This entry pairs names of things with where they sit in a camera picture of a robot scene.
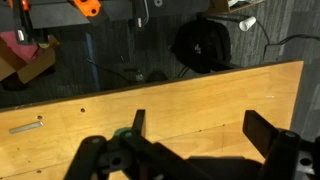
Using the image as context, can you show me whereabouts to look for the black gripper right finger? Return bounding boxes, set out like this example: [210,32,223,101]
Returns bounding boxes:
[242,109,320,180]

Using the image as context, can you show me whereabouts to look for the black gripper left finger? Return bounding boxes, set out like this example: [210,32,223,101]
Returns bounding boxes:
[63,109,209,180]

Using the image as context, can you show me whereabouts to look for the small white paper cup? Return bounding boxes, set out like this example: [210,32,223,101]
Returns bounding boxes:
[238,15,258,33]

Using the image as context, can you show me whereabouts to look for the grey power box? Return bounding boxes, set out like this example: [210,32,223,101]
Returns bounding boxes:
[262,43,286,63]

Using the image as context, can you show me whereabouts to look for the flat metal strip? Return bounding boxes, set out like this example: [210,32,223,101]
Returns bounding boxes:
[8,120,45,135]

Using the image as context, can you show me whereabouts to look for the black backpack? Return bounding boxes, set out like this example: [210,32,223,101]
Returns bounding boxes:
[170,18,242,75]

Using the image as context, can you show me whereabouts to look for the brown cardboard box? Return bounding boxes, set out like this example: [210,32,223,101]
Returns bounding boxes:
[0,34,61,85]

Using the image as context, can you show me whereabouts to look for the open cardboard box with papers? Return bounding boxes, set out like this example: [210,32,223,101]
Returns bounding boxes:
[202,0,266,18]

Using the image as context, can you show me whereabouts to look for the orange plastic clamp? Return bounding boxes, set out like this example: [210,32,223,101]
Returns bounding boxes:
[72,0,103,18]

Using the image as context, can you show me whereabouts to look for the pink cloth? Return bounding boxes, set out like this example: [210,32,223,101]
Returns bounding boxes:
[0,31,42,63]

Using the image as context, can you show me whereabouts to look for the black metal clamp bar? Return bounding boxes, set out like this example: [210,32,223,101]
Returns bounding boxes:
[12,0,35,45]

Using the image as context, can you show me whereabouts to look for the black power cable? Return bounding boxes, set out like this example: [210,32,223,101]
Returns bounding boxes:
[275,33,320,47]

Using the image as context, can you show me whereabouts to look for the thin black cable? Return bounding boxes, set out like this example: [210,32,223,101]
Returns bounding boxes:
[229,13,272,46]

